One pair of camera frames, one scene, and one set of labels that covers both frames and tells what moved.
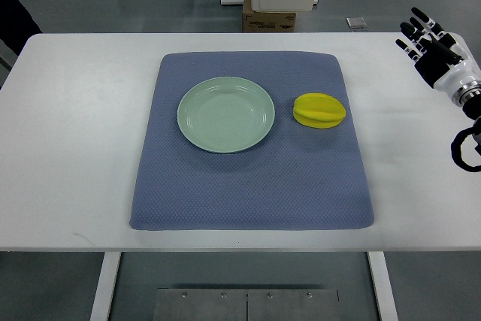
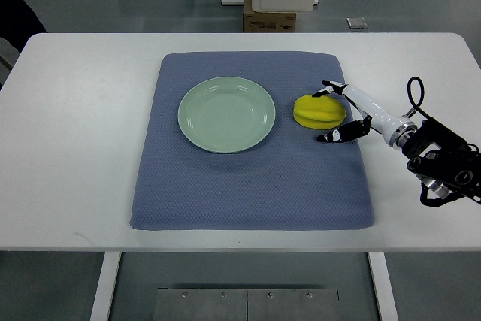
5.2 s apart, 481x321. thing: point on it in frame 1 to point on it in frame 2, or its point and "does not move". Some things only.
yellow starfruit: x=318 y=110 does not move
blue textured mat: x=297 y=177 does not move
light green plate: x=225 y=114 does not move
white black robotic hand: x=443 y=58 to x=397 y=131
